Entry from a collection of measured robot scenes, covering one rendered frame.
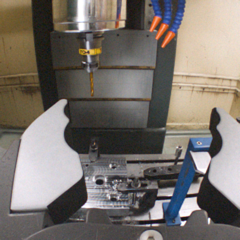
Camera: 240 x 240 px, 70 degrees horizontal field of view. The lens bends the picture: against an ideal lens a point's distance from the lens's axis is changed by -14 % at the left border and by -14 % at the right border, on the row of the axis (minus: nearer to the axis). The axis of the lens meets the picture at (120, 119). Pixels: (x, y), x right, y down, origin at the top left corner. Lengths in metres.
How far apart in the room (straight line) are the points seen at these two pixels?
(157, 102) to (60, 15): 0.78
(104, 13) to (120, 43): 0.52
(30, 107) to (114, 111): 0.79
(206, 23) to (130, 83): 0.73
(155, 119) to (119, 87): 0.29
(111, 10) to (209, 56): 1.14
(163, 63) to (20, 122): 1.23
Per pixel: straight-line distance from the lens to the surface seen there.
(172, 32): 0.41
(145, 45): 0.89
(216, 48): 1.46
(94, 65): 0.45
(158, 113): 1.08
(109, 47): 0.88
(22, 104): 1.61
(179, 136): 1.60
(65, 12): 0.38
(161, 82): 1.00
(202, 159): 0.46
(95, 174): 0.70
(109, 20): 0.38
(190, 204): 0.77
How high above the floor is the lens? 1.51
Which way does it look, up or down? 32 degrees down
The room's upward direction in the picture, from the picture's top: 1 degrees clockwise
